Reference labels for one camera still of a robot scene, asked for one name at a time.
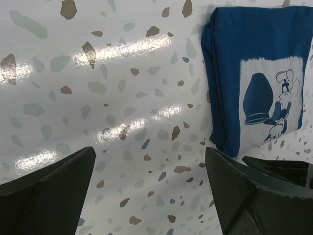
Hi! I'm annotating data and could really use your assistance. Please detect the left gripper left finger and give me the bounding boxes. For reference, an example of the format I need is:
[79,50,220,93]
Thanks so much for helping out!
[0,147,95,235]

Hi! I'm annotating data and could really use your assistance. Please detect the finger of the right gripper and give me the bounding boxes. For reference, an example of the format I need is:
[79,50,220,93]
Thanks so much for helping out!
[243,156,313,189]

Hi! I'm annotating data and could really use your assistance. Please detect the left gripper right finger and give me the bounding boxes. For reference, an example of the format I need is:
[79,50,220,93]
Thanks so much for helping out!
[205,147,313,235]

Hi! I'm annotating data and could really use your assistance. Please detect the dark blue t shirt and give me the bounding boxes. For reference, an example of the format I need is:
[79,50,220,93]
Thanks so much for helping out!
[201,6,313,158]

